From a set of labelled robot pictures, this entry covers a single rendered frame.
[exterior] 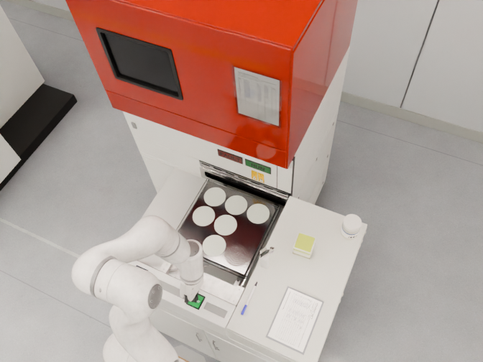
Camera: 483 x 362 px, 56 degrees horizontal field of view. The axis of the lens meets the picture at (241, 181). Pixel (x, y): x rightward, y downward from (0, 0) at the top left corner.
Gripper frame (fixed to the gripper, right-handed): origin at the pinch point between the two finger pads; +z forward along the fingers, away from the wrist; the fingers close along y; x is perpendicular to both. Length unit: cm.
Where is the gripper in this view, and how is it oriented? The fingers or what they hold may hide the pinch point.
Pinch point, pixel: (193, 296)
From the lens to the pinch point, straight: 176.5
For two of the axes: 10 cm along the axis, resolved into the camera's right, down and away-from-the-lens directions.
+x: 9.0, 3.4, -2.7
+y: -4.3, 6.5, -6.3
